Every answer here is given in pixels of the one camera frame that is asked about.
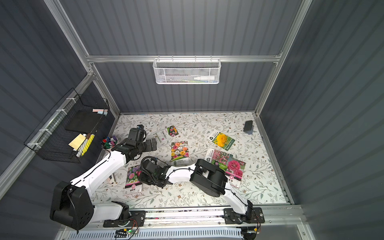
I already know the purple pink flower seed packet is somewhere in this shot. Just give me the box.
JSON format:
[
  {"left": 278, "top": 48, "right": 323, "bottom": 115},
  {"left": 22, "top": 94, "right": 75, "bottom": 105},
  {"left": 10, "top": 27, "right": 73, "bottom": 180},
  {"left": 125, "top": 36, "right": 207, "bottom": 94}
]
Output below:
[{"left": 123, "top": 165, "right": 143, "bottom": 196}]

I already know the mixed ranunculus seed packet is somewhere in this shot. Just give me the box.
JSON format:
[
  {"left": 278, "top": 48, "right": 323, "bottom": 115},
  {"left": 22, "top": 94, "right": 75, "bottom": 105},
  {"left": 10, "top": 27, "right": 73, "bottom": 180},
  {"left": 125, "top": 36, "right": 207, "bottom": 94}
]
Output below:
[{"left": 171, "top": 141, "right": 190, "bottom": 162}]

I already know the pink flowers white seed packet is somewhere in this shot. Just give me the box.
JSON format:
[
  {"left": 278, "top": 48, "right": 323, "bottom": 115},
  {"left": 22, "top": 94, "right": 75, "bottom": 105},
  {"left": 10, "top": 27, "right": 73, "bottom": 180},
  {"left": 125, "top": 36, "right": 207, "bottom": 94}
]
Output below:
[{"left": 205, "top": 149, "right": 231, "bottom": 166}]

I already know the magenta zinnia seed packet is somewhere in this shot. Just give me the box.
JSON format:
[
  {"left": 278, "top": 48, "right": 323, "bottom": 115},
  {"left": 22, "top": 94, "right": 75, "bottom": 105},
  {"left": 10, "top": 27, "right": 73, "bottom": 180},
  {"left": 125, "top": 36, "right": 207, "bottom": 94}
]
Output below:
[{"left": 226, "top": 159, "right": 246, "bottom": 188}]

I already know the sunflowers moss rose seed packet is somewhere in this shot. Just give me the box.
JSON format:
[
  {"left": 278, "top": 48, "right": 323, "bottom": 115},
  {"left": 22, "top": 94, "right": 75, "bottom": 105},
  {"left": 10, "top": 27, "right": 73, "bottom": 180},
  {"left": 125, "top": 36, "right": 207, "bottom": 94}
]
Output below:
[{"left": 155, "top": 125, "right": 179, "bottom": 143}]

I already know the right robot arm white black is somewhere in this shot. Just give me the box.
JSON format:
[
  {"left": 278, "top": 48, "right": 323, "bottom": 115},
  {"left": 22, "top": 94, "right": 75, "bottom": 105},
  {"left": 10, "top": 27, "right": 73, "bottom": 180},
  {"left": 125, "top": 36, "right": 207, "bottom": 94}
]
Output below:
[{"left": 139, "top": 156, "right": 254, "bottom": 219}]

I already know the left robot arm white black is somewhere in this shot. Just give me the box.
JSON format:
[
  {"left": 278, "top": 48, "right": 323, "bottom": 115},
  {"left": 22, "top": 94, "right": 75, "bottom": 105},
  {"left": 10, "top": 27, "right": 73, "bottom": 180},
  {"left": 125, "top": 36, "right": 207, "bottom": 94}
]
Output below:
[{"left": 50, "top": 125, "right": 157, "bottom": 231}]

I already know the yellow marigold seed packet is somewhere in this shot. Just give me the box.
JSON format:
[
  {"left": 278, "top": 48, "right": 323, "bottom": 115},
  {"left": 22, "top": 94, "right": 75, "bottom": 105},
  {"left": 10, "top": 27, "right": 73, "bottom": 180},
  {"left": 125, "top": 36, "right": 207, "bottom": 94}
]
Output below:
[{"left": 208, "top": 132, "right": 236, "bottom": 151}]

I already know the pink pen cup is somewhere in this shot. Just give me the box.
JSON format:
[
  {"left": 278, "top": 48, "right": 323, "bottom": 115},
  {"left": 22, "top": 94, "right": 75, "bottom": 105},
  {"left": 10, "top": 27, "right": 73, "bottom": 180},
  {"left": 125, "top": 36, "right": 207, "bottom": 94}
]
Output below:
[{"left": 101, "top": 136, "right": 119, "bottom": 150}]

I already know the yellow highlighter pen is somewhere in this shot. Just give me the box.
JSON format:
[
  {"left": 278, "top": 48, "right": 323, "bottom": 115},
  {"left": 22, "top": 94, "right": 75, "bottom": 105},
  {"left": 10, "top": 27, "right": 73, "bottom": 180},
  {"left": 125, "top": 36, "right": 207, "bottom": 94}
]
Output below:
[{"left": 77, "top": 134, "right": 95, "bottom": 157}]

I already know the black notebook in basket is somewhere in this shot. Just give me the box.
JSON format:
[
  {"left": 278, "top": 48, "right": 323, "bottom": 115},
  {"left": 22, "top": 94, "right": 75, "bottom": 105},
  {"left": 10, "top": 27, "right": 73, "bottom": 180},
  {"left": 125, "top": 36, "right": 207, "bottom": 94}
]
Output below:
[{"left": 65, "top": 111, "right": 106, "bottom": 134}]

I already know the yellow sticky note pad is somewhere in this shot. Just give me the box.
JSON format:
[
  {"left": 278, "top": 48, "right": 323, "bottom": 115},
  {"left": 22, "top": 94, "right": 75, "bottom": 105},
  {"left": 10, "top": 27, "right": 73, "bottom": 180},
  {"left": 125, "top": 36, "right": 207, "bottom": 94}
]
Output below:
[{"left": 69, "top": 134, "right": 86, "bottom": 151}]

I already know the white tube in basket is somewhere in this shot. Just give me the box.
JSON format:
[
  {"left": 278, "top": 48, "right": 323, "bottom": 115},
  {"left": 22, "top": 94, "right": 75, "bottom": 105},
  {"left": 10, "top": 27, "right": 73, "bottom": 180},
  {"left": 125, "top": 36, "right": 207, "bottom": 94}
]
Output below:
[{"left": 194, "top": 76, "right": 216, "bottom": 82}]

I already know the black phone-like device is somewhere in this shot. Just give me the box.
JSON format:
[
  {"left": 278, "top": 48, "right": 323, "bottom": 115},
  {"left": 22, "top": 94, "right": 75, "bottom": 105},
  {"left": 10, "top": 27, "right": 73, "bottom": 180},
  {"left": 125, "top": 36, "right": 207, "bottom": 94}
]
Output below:
[{"left": 243, "top": 120, "right": 254, "bottom": 135}]

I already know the black wire wall basket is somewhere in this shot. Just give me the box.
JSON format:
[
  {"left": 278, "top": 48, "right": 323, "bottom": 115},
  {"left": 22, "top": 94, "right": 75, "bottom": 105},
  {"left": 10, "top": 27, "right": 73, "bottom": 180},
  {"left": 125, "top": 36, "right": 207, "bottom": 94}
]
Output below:
[{"left": 24, "top": 90, "right": 110, "bottom": 163}]

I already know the white wire mesh basket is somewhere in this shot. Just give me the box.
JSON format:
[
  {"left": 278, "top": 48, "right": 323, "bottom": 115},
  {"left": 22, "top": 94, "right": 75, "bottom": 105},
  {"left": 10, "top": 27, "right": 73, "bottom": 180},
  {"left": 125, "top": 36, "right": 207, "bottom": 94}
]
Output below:
[{"left": 153, "top": 59, "right": 222, "bottom": 85}]

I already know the aluminium front rail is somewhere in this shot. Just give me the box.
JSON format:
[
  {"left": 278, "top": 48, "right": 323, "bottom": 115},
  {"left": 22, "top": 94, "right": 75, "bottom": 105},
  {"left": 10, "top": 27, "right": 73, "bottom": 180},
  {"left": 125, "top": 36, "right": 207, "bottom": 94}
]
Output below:
[{"left": 61, "top": 205, "right": 304, "bottom": 231}]

